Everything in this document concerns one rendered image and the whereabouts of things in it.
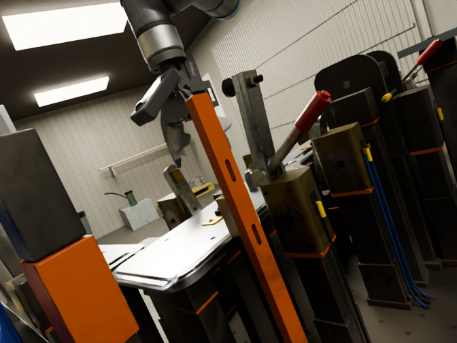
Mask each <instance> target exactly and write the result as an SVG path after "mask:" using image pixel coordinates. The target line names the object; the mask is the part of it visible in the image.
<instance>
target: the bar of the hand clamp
mask: <svg viewBox="0 0 457 343"><path fill-rule="evenodd" d="M262 81H263V75H262V74H260V75H257V72H256V70H255V69H253V70H249V71H242V72H239V73H237V74H236V75H234V76H231V78H227V79H224V80H223V81H222V92H223V93H224V95H225V96H226V97H228V98H231V97H234V96H235V95H236V98H237V103H238V106H239V111H240V114H241V119H242V122H243V126H244V129H245V133H246V137H247V141H248V146H249V149H250V153H251V156H252V161H253V164H254V169H255V170H256V169H260V168H262V169H265V170H267V171H268V173H269V175H270V177H271V174H270V171H269V166H268V163H269V162H270V160H271V159H272V158H273V156H274V155H275V148H274V145H273V139H272V136H271V131H270V127H269V122H268V119H267V113H266V110H265V105H264V101H263V96H262V93H261V89H260V84H259V83H260V82H262ZM278 175H280V169H279V168H278V169H277V171H276V172H275V173H274V174H273V176H272V177H274V176H278Z"/></svg>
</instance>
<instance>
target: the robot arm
mask: <svg viewBox="0 0 457 343"><path fill-rule="evenodd" d="M120 5H121V8H122V9H123V11H124V13H125V14H126V17H127V19H128V21H129V24H130V26H131V28H132V30H133V33H134V35H135V38H136V40H137V43H138V45H139V47H140V50H141V53H142V54H143V57H144V59H145V61H146V63H147V64H148V66H149V68H150V71H151V72H152V73H153V74H160V73H162V75H160V76H159V77H158V78H157V79H156V81H155V82H154V84H153V85H152V86H151V88H150V90H149V91H148V92H147V93H146V95H145V96H144V98H143V99H142V100H141V101H139V102H138V103H137V105H136V106H135V110H134V112H133V113H132V114H131V116H130V119H131V120H132V121H133V122H134V123H135V124H137V125H138V126H139V127H141V126H143V125H145V124H146V123H149V122H152V121H153V120H154V119H156V117H157V116H158V113H159V112H160V110H161V116H160V125H161V129H162V132H163V136H164V139H165V143H167V147H168V150H169V152H170V154H171V157H172V159H173V161H174V162H175V164H176V165H177V167H178V168H180V167H181V156H180V150H182V149H183V148H184V147H186V146H187V145H188V144H189V143H190V140H191V136H190V134H188V133H185V132H184V124H183V123H182V121H185V122H188V121H190V120H192V119H191V117H190V114H189V111H188V109H187V107H186V104H185V100H186V99H188V98H189V97H191V96H193V95H198V94H201V93H208V95H209V97H210V99H211V96H210V94H209V91H208V88H210V89H211V92H212V94H213V96H214V99H215V101H212V99H211V102H212V104H213V106H214V109H215V107H216V106H219V103H218V100H217V98H216V95H215V93H214V90H213V88H212V85H211V82H210V81H209V80H206V81H202V78H201V75H200V73H199V70H198V68H197V65H196V63H195V61H194V58H193V56H192V54H185V53H184V47H183V44H182V41H181V39H180V37H179V34H178V32H177V29H176V27H175V25H174V22H173V19H172V16H174V15H175V14H178V13H179V12H181V11H182V10H184V9H186V8H187V7H188V6H190V5H194V6H195V7H197V8H199V9H200V10H203V11H204V12H206V13H207V14H208V15H209V16H211V17H212V18H216V19H218V20H229V19H231V18H232V17H234V16H235V15H236V14H237V12H238V11H239V8H240V5H241V0H120ZM218 119H219V121H220V124H221V126H222V129H223V131H224V134H225V136H226V133H225V132H226V131H227V130H228V129H229V128H230V127H231V126H232V122H231V121H230V120H229V119H228V118H226V117H219V116H218ZM226 139H227V142H228V144H229V146H230V149H232V148H231V145H230V142H229V139H228V138H227V136H226Z"/></svg>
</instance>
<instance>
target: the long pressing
mask: <svg viewBox="0 0 457 343"><path fill-rule="evenodd" d="M310 143H311V140H308V141H307V142H305V143H304V144H302V145H301V146H299V147H298V148H297V149H295V150H293V151H292V152H291V153H289V154H288V155H287V157H286V158H285V159H284V160H283V164H284V167H285V166H287V165H288V164H290V163H294V162H296V163H294V164H293V165H291V166H290V167H287V168H285V169H286V171H289V170H292V169H298V168H302V167H306V166H305V165H306V164H308V163H309V162H310V161H311V160H312V159H313V158H314V157H313V152H312V150H311V151H310V152H308V153H307V154H306V155H305V156H303V157H299V156H300V155H302V154H303V153H304V152H305V151H307V150H309V149H311V148H312V147H311V148H307V149H304V150H301V148H302V147H304V146H307V145H310ZM297 157H299V158H297ZM244 184H245V186H246V188H247V189H248V186H247V184H246V182H244ZM248 192H249V194H250V197H251V199H252V202H253V204H254V207H255V209H256V212H257V215H258V217H259V219H260V222H262V221H263V220H264V219H265V218H266V217H267V216H268V215H269V211H268V209H267V206H266V203H265V201H264V199H263V196H262V193H261V191H260V189H259V190H257V191H254V192H250V191H249V189H248ZM217 207H218V204H217V203H216V201H214V202H213V203H211V204H209V205H208V206H207V207H205V208H204V209H202V210H201V211H200V212H198V213H196V214H195V215H194V216H192V217H190V218H189V219H188V220H186V221H184V222H183V223H182V224H180V225H178V226H177V227H176V228H175V229H173V230H171V231H170V232H169V233H167V234H165V235H164V236H163V237H161V238H159V239H158V240H157V241H155V242H153V243H152V244H151V245H149V246H147V247H146V248H145V249H143V250H142V251H140V252H139V253H137V254H136V255H134V256H133V257H131V258H130V259H128V260H127V261H125V262H124V263H122V264H121V265H119V266H118V267H117V268H116V269H115V270H114V271H113V272H112V274H113V275H114V278H115V279H116V282H117V283H118V285H122V286H126V287H132V288H136V289H141V290H145V291H151V292H155V293H162V294H168V293H174V292H176V291H180V290H182V289H184V288H186V287H188V286H190V285H191V284H193V283H194V282H196V281H197V280H198V279H200V278H201V277H202V276H203V275H204V274H206V273H207V272H208V271H209V270H210V269H211V268H212V267H213V266H214V265H215V264H217V262H219V260H221V258H223V256H225V255H226V254H227V253H228V252H229V251H230V250H231V249H232V248H234V247H235V246H236V245H237V244H238V243H237V240H233V239H232V236H231V235H230V233H229V231H228V229H227V227H226V224H225V221H224V219H222V220H220V221H219V222H218V223H216V224H215V225H206V226H202V223H203V222H205V221H206V220H207V219H209V218H210V217H212V216H213V215H214V214H215V213H214V211H216V210H217ZM212 238H214V239H213V240H211V239H212ZM165 240H167V241H165Z"/></svg>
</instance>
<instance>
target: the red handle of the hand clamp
mask: <svg viewBox="0 0 457 343"><path fill-rule="evenodd" d="M330 102H331V98H330V94H329V93H328V92H327V91H324V90H322V91H316V93H315V94H314V96H313V97H312V98H311V100H310V101H309V103H308V104H307V105H306V107H305V109H304V110H303V111H302V112H301V114H300V116H299V117H298V118H297V120H296V121H295V123H294V125H295V126H294V128H293V130H292V131H291V132H290V134H289V135H288V137H287V138H286V139H285V141H284V142H283V144H282V145H281V146H280V148H279V149H278V151H277V152H276V153H275V155H274V156H273V158H272V159H271V160H270V162H269V163H268V166H269V171H270V174H271V177H272V176H273V174H274V173H275V172H276V171H277V169H278V167H279V166H280V165H281V163H282V162H283V160H284V159H285V158H286V157H287V155H288V154H289V152H290V151H291V150H292V149H293V147H294V146H295V144H296V143H297V142H298V141H299V139H300V138H301V136H302V135H303V134H304V132H306V133H307V132H308V131H309V130H310V129H311V127H312V126H313V125H314V123H315V122H316V121H317V119H318V118H319V117H320V115H321V114H322V113H323V111H324V110H325V109H326V107H327V106H328V105H329V103H330Z"/></svg>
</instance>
